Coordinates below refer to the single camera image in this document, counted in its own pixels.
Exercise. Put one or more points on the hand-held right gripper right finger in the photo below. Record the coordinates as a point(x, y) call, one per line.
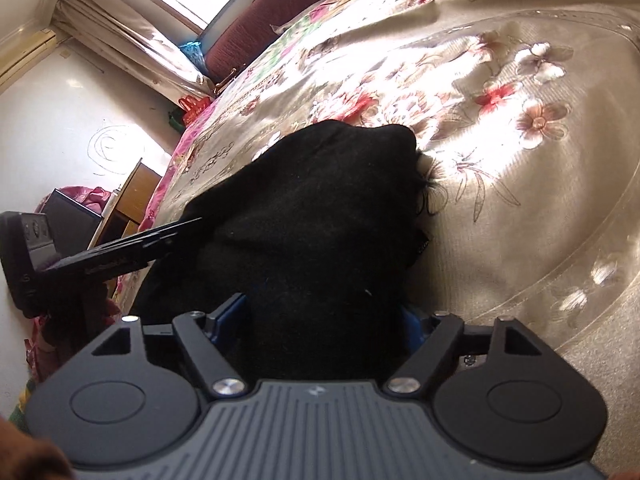
point(411, 330)

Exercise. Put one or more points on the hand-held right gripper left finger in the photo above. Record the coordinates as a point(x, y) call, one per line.
point(230, 317)

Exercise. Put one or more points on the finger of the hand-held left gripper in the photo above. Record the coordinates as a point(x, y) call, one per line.
point(150, 240)

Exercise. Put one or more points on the black pants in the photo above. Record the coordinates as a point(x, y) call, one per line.
point(310, 220)

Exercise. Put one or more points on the person's right forearm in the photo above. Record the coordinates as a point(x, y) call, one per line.
point(25, 450)

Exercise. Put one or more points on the pink floral quilt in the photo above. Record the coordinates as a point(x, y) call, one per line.
point(165, 195)

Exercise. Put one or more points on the wooden cabinet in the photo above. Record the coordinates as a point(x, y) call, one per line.
point(142, 180)

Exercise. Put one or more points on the black flat screen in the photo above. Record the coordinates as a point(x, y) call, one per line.
point(70, 220)

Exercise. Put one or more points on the red cloth cover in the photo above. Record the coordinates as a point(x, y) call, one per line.
point(97, 195)

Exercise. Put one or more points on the green bag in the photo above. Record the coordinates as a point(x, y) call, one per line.
point(175, 122)

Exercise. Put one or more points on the red bag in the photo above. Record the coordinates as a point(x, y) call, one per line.
point(192, 107)

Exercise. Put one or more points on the floral beige bedspread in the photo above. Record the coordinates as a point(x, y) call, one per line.
point(500, 210)

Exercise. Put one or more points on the blue bag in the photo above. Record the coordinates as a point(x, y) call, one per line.
point(192, 52)

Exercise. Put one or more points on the beige curtain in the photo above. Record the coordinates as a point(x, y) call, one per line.
point(125, 35)

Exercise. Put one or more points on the maroon padded headboard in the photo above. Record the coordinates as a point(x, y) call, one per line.
point(260, 25)

